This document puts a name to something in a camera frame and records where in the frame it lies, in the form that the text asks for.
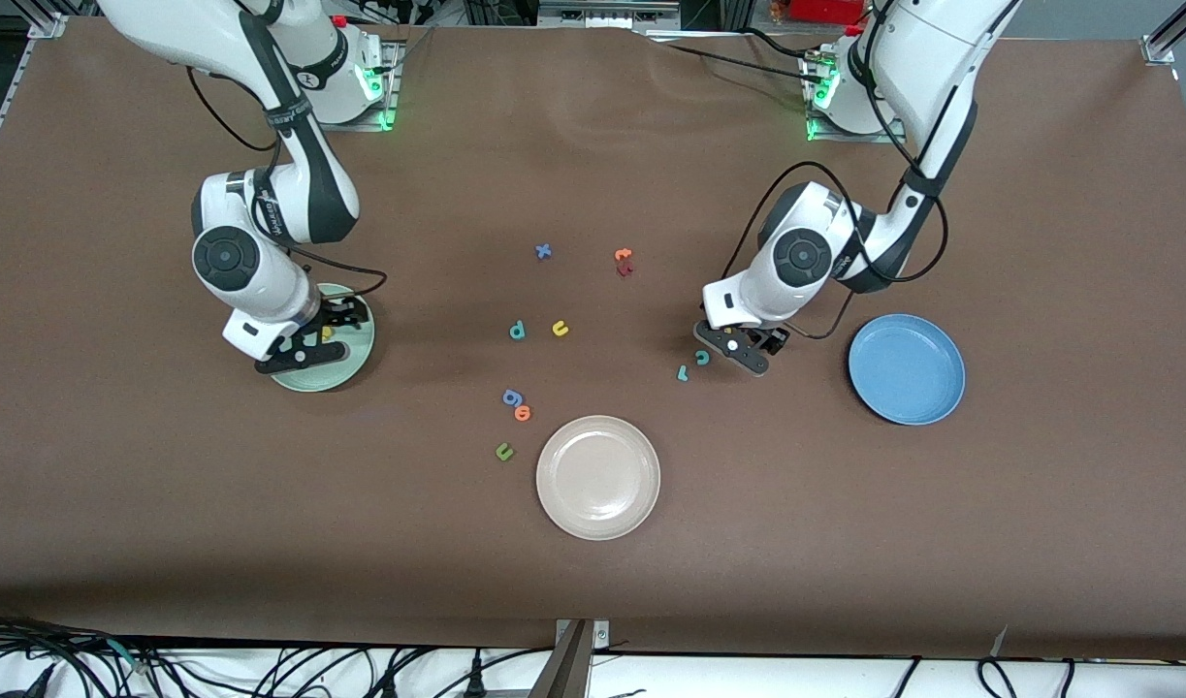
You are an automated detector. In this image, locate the light green plate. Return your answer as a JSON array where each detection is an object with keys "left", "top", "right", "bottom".
[{"left": 266, "top": 283, "right": 376, "bottom": 393}]

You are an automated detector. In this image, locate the blue plate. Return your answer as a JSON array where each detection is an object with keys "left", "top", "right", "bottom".
[{"left": 848, "top": 313, "right": 967, "bottom": 427}]

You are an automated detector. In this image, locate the beige plate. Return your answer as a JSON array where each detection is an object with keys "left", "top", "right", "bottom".
[{"left": 535, "top": 415, "right": 662, "bottom": 541}]

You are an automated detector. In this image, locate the red box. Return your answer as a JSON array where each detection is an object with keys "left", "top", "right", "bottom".
[{"left": 789, "top": 0, "right": 867, "bottom": 25}]

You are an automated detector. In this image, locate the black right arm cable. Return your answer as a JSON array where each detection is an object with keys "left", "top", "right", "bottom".
[{"left": 185, "top": 66, "right": 390, "bottom": 298}]

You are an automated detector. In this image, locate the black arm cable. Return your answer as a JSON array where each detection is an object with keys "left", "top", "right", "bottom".
[
  {"left": 721, "top": 0, "right": 952, "bottom": 342},
  {"left": 185, "top": 66, "right": 390, "bottom": 298}
]

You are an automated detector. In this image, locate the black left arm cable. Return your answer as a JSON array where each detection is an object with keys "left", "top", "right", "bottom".
[{"left": 721, "top": 0, "right": 952, "bottom": 342}]

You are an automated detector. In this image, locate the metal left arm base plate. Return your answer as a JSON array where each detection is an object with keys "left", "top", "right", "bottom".
[{"left": 804, "top": 48, "right": 910, "bottom": 144}]

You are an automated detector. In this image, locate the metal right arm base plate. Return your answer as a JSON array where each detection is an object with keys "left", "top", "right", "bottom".
[{"left": 295, "top": 39, "right": 401, "bottom": 133}]

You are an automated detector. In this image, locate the black cable on table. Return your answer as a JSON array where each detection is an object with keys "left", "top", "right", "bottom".
[{"left": 641, "top": 27, "right": 826, "bottom": 83}]

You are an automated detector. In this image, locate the metal bracket at table edge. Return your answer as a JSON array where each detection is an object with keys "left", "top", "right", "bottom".
[{"left": 529, "top": 619, "right": 611, "bottom": 698}]

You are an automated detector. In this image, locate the black looped cable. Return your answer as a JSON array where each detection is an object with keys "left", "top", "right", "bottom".
[{"left": 978, "top": 657, "right": 1020, "bottom": 698}]

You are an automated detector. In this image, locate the aluminium frame profile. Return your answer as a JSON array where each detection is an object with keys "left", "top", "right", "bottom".
[
  {"left": 0, "top": 15, "right": 70, "bottom": 191},
  {"left": 1140, "top": 0, "right": 1186, "bottom": 66}
]

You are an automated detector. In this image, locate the tangled black cable bundle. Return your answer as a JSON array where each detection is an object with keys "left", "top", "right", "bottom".
[{"left": 0, "top": 609, "right": 172, "bottom": 698}]

